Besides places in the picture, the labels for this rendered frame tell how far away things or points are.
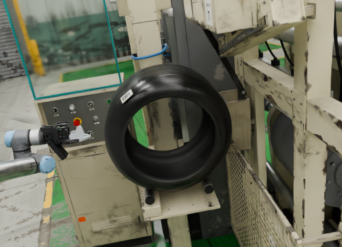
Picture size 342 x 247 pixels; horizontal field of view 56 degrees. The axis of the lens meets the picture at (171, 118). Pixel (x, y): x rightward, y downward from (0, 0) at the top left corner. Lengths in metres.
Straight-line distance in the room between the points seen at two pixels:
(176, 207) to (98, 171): 0.81
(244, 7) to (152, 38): 0.69
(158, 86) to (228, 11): 0.45
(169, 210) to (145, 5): 0.99
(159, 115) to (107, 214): 1.00
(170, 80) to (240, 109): 0.54
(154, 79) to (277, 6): 0.58
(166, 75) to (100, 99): 0.85
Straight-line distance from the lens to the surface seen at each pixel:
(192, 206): 1.62
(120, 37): 10.36
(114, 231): 2.56
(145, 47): 1.63
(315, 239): 1.20
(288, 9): 1.00
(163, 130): 1.77
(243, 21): 1.05
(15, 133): 1.56
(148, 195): 1.53
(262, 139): 1.87
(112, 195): 2.37
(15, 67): 10.54
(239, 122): 1.76
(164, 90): 1.31
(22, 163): 1.42
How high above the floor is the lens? 1.79
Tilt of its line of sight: 22 degrees down
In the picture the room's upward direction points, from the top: 9 degrees counter-clockwise
